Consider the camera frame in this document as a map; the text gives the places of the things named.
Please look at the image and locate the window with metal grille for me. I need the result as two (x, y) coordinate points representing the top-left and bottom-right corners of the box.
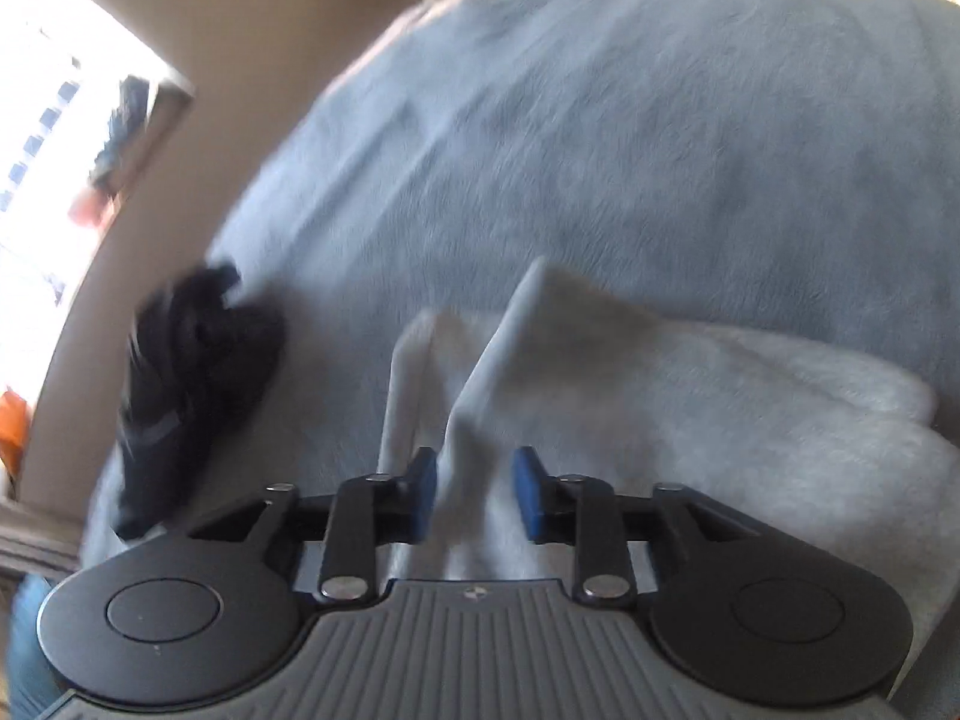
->
(0, 0), (166, 421)

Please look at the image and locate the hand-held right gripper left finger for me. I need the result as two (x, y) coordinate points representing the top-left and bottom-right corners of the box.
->
(187, 446), (440, 605)

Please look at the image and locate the terracotta pot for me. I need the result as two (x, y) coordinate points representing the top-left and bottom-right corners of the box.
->
(69, 191), (110, 230)

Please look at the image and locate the grey bed blanket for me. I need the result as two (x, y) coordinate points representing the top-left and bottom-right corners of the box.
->
(79, 0), (960, 541)

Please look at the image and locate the dark navy garment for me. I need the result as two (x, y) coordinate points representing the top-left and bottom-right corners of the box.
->
(112, 259), (287, 541)

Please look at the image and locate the cardboard box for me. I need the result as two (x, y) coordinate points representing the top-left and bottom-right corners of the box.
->
(112, 71), (197, 203)

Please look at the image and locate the teal pillow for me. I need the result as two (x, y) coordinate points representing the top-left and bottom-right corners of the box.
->
(7, 574), (61, 720)

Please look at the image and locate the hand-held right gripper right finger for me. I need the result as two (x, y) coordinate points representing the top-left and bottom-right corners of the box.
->
(510, 446), (770, 605)

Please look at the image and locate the orange bag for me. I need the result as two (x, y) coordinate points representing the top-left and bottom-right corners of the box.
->
(0, 388), (35, 477)

